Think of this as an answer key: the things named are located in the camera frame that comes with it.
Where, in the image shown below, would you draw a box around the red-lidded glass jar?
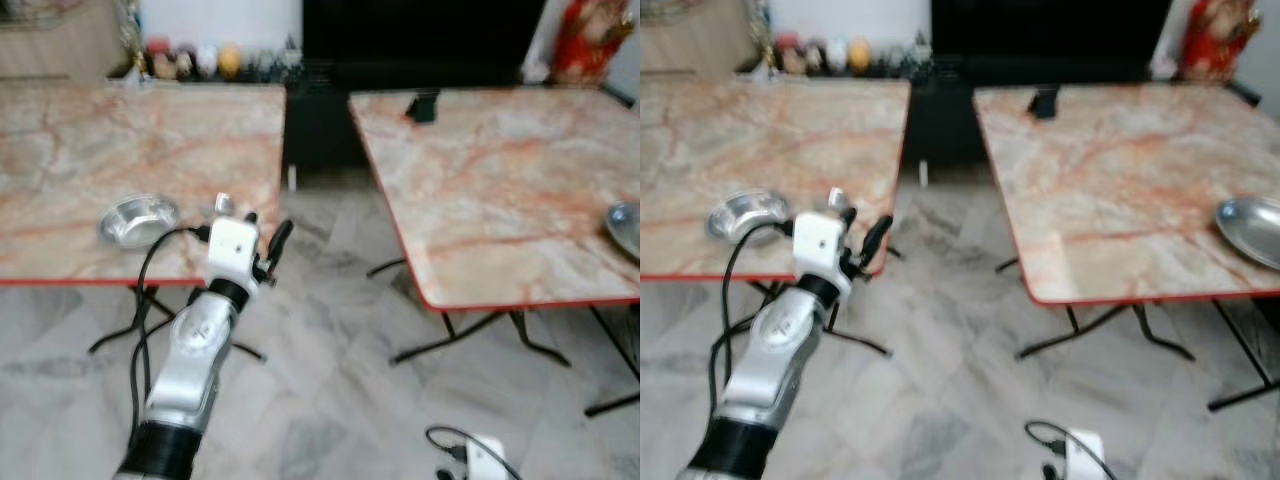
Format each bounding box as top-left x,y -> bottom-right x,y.
147,39 -> 177,81
775,35 -> 807,77

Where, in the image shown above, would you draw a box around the small black object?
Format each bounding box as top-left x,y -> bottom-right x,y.
1027,86 -> 1064,122
405,91 -> 442,125

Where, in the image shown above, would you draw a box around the red and gold statue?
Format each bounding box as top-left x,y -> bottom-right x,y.
1177,0 -> 1264,82
550,0 -> 634,85

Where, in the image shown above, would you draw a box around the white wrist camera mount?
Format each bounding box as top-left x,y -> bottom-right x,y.
1061,429 -> 1105,480
207,218 -> 262,292
793,212 -> 852,292
464,434 -> 505,480

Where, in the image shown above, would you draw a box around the light wooden cabinet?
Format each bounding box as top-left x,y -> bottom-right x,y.
640,0 -> 757,76
0,0 -> 127,81

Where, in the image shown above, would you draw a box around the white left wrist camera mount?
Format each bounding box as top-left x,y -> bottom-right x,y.
207,218 -> 262,292
793,212 -> 852,292

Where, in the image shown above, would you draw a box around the deep stainless steel bowl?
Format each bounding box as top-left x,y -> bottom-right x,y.
97,194 -> 183,250
706,190 -> 791,244

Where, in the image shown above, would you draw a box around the gold trophy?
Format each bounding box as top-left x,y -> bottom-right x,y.
749,0 -> 777,72
117,0 -> 147,77

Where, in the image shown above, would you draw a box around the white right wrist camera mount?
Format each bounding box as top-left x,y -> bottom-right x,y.
1061,429 -> 1105,480
464,434 -> 505,480

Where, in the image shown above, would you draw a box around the shallow stainless steel plate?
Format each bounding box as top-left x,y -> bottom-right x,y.
605,202 -> 641,262
1216,196 -> 1280,271

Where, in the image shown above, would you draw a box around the black television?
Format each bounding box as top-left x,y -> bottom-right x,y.
930,0 -> 1174,82
303,0 -> 547,87

